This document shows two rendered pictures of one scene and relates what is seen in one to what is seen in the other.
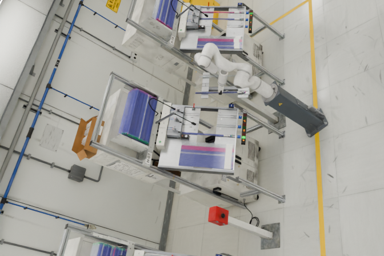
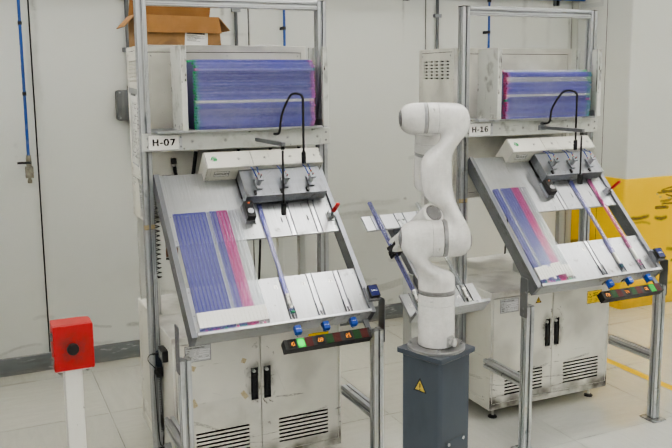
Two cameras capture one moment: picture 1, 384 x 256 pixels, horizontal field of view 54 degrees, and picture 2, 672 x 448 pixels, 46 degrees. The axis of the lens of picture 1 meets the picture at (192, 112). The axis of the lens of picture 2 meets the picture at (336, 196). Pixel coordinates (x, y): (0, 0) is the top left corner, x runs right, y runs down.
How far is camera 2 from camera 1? 1.57 m
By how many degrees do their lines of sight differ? 24
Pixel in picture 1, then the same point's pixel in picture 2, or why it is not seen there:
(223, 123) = (319, 286)
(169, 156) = (189, 193)
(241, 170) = (236, 405)
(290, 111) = (418, 430)
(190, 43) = (496, 176)
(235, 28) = (588, 259)
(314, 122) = not seen: outside the picture
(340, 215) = not seen: outside the picture
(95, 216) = (57, 176)
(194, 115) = (314, 221)
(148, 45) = (445, 95)
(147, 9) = (524, 62)
